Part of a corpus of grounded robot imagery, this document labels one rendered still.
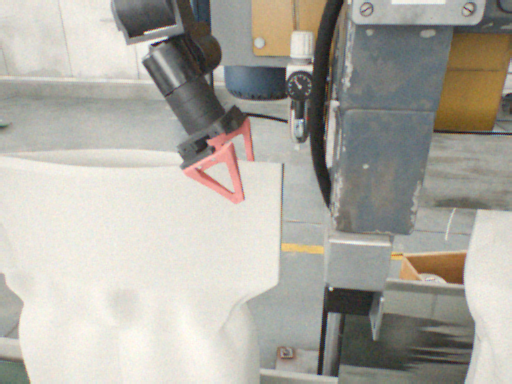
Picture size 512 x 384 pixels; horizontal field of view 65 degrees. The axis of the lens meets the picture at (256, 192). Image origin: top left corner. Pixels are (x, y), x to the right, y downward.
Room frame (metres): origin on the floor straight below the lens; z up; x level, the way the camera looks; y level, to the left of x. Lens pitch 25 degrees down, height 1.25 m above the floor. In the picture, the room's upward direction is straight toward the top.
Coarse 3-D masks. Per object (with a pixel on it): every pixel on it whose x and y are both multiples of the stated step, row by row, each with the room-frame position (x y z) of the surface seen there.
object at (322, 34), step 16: (336, 0) 0.33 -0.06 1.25; (336, 16) 0.33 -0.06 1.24; (320, 32) 0.33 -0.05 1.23; (320, 48) 0.33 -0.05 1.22; (320, 64) 0.33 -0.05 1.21; (320, 80) 0.34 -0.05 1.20; (320, 96) 0.34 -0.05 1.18; (320, 112) 0.34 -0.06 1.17; (320, 128) 0.35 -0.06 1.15; (320, 144) 0.35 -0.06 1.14; (320, 160) 0.35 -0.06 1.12; (320, 176) 0.36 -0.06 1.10
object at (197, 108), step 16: (192, 80) 0.49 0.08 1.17; (176, 96) 0.49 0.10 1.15; (192, 96) 0.49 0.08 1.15; (208, 96) 0.50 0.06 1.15; (176, 112) 0.49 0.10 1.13; (192, 112) 0.48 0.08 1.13; (208, 112) 0.49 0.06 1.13; (224, 112) 0.51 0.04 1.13; (192, 128) 0.49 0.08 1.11; (208, 128) 0.46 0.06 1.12
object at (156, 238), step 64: (0, 192) 0.55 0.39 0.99; (64, 192) 0.51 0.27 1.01; (128, 192) 0.50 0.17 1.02; (192, 192) 0.51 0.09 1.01; (256, 192) 0.52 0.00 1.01; (0, 256) 0.56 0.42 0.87; (64, 256) 0.52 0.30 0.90; (128, 256) 0.50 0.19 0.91; (192, 256) 0.51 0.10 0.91; (256, 256) 0.52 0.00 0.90; (64, 320) 0.48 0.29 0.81; (128, 320) 0.47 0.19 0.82; (192, 320) 0.46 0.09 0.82
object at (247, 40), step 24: (216, 0) 0.73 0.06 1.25; (240, 0) 0.72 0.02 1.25; (264, 0) 0.70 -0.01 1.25; (288, 0) 0.70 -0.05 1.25; (312, 0) 0.69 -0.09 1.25; (216, 24) 0.73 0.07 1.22; (240, 24) 0.72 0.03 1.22; (264, 24) 0.70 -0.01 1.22; (288, 24) 0.70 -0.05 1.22; (312, 24) 0.69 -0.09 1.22; (240, 48) 0.72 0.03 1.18; (264, 48) 0.70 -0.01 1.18; (288, 48) 0.70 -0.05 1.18
